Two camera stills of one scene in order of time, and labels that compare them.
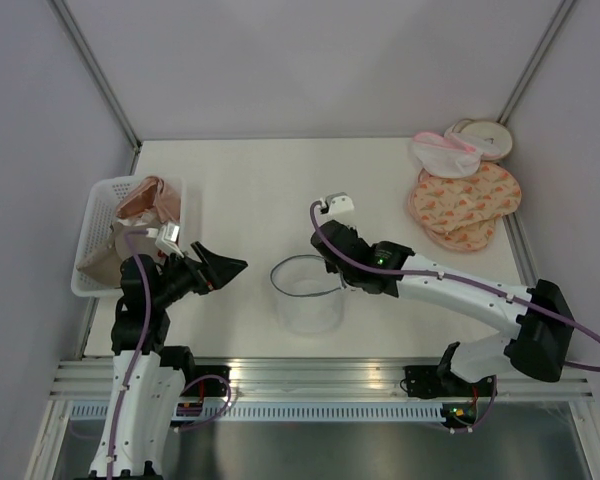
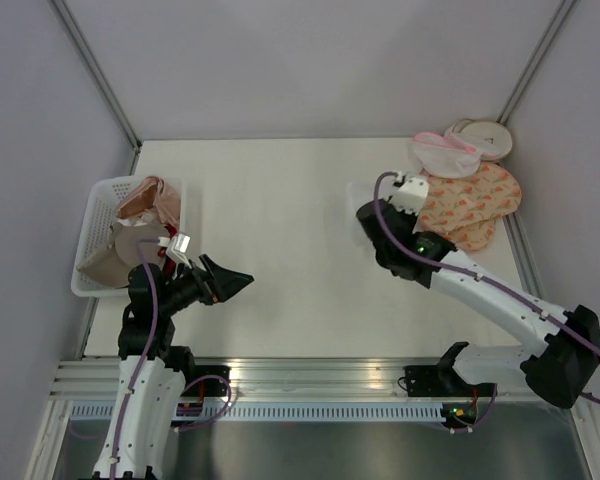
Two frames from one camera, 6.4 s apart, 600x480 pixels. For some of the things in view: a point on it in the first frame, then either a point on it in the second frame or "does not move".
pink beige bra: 152,193 does not move
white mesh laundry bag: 308,299 -> 358,233
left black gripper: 214,271 -> 217,284
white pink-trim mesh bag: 447,157 does not move
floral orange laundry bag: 460,212 does not move
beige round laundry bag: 492,138 does not move
